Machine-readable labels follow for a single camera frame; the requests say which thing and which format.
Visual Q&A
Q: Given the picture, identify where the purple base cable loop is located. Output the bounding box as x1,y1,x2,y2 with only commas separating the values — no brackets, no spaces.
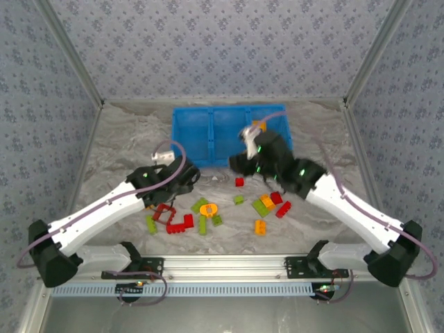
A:
317,266,355,305
103,265,168,307

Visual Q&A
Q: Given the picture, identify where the red lego window frame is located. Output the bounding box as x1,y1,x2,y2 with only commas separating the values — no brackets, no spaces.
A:
152,203,177,225

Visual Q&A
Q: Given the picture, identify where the slotted grey cable duct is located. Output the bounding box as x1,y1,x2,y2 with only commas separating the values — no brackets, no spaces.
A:
51,281,317,298

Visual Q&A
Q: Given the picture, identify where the grey metal sheet panel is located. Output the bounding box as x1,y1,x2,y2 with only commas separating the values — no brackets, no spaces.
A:
41,280,413,333

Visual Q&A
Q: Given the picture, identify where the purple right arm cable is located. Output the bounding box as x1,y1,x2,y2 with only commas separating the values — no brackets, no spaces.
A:
251,109,438,280

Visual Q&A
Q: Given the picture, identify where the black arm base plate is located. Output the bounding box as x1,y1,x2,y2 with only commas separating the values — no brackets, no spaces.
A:
284,255,350,280
101,255,164,280

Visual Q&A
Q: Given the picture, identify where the aluminium frame post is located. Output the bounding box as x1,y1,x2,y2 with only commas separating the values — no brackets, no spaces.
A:
33,0,106,108
343,0,416,105

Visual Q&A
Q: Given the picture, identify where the aluminium table edge rail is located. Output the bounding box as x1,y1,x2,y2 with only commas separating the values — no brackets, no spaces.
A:
341,100,438,333
15,102,107,333

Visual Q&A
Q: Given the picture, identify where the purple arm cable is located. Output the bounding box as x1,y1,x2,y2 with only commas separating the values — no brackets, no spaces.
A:
251,109,438,280
16,140,188,270

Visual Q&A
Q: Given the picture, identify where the small black controller board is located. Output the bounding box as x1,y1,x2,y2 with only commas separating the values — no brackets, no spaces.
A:
311,282,336,301
115,282,146,296

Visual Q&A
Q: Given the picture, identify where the yellow orange rounded lego piece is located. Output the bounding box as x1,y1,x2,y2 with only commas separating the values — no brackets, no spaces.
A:
200,203,219,219

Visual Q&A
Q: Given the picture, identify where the blue three-compartment plastic bin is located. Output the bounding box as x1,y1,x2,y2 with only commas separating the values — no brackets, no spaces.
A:
171,103,294,169

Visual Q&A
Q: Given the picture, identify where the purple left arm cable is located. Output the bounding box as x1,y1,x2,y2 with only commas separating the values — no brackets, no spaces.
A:
16,140,188,270

